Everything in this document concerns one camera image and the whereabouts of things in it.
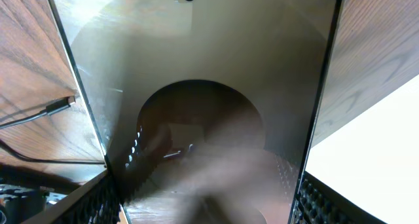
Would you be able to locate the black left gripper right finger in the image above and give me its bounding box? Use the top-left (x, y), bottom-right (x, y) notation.
top-left (289, 172), bottom-right (384, 224)

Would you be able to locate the black USB charging cable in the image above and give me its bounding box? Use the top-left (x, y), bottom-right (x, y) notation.
top-left (0, 96), bottom-right (106, 166)

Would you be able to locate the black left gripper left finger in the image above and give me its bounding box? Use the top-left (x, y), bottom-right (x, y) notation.
top-left (23, 171), bottom-right (120, 224)

